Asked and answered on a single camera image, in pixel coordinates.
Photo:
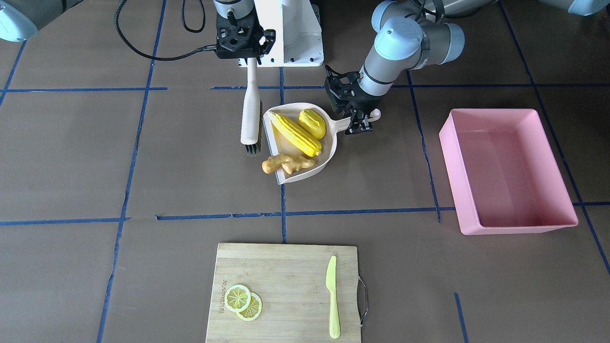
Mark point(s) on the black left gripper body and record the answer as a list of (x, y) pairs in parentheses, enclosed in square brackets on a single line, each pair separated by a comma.
[(366, 100)]

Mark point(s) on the light green plastic knife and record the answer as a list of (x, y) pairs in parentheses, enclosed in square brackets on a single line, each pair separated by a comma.
[(331, 285)]

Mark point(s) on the pink plastic bin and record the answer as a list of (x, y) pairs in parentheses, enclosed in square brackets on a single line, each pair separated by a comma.
[(503, 174)]

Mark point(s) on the beige hand brush black bristles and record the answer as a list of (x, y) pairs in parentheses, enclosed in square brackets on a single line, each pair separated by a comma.
[(250, 135)]

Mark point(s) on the bamboo cutting board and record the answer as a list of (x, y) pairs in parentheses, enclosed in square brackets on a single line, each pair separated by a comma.
[(291, 280)]

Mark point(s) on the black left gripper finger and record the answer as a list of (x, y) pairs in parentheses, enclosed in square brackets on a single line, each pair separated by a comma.
[(364, 124), (354, 124)]

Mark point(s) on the yellow toy bell pepper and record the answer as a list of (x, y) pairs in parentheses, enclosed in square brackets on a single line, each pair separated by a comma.
[(312, 122)]

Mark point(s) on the yellow toy corn cob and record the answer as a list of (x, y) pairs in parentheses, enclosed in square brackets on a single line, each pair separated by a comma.
[(295, 134)]

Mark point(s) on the upper toy lemon slice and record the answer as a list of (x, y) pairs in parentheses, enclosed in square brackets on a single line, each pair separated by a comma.
[(237, 298)]

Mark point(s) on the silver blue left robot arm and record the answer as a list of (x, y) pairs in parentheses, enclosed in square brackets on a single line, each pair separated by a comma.
[(409, 35)]

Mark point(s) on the tan toy ginger root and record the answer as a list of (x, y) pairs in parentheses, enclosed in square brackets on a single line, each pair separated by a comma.
[(289, 163)]

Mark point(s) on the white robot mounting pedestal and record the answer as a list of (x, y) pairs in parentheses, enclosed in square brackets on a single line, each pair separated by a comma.
[(298, 33)]

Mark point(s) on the beige plastic dustpan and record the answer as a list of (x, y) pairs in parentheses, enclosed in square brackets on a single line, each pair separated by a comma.
[(278, 144)]

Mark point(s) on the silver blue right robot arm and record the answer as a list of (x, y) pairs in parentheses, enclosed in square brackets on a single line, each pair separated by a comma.
[(235, 9)]

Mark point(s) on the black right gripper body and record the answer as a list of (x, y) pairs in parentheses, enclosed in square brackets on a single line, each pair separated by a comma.
[(268, 39)]

